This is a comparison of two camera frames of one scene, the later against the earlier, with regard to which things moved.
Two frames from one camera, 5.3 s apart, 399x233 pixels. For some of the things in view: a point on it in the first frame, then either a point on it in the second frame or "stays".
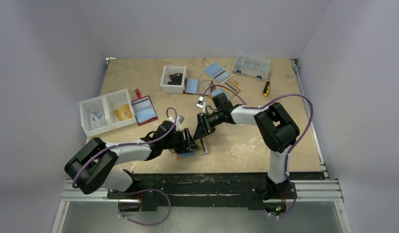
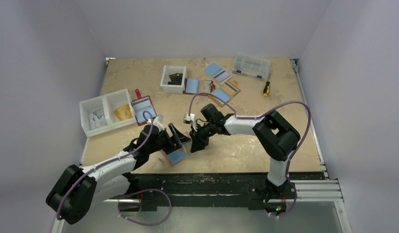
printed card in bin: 97,119 stays
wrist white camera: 200,104 -> 190,120
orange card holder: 231,85 stays
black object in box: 176,79 stays
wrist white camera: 179,120 -> 157,121
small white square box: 173,79 stays
